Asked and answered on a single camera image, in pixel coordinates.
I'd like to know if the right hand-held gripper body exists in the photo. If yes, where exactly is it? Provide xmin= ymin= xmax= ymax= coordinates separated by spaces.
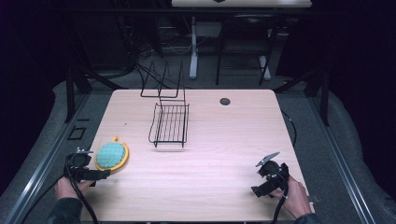
xmin=255 ymin=151 xmax=290 ymax=192

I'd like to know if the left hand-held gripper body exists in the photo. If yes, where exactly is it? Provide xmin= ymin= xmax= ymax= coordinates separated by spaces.
xmin=64 ymin=147 xmax=96 ymax=188

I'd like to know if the teal yellow-rimmed pot holder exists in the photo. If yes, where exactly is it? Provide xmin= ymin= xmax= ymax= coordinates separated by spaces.
xmin=94 ymin=136 xmax=130 ymax=173

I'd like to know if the black wire rack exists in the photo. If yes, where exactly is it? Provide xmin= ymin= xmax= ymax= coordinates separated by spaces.
xmin=139 ymin=60 xmax=191 ymax=149

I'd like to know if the person's left hand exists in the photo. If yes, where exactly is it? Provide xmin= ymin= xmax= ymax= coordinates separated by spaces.
xmin=55 ymin=176 xmax=95 ymax=200

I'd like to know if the person's right hand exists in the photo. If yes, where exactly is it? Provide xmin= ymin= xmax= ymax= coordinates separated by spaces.
xmin=269 ymin=175 xmax=312 ymax=219

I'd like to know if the black chair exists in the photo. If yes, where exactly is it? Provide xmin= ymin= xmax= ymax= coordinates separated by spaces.
xmin=215 ymin=12 xmax=279 ymax=87

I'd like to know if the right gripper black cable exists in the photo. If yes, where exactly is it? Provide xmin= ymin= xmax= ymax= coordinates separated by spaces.
xmin=271 ymin=172 xmax=290 ymax=224

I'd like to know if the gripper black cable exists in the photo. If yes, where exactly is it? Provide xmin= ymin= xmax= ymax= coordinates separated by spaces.
xmin=271 ymin=172 xmax=290 ymax=224
xmin=64 ymin=154 xmax=100 ymax=224

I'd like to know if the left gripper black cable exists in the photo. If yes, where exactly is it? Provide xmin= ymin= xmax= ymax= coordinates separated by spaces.
xmin=64 ymin=154 xmax=100 ymax=224

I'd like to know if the metal floor rail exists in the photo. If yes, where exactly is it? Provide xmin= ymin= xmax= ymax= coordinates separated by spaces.
xmin=0 ymin=92 xmax=92 ymax=224
xmin=310 ymin=96 xmax=378 ymax=224

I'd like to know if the thin black cable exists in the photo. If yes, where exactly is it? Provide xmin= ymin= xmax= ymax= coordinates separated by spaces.
xmin=281 ymin=109 xmax=298 ymax=147

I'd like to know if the black frame stand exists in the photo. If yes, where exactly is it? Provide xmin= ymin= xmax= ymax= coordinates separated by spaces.
xmin=64 ymin=65 xmax=129 ymax=124
xmin=273 ymin=66 xmax=331 ymax=127

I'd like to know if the bundle of floor cables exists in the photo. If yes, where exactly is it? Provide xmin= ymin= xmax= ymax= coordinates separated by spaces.
xmin=116 ymin=18 xmax=194 ymax=91

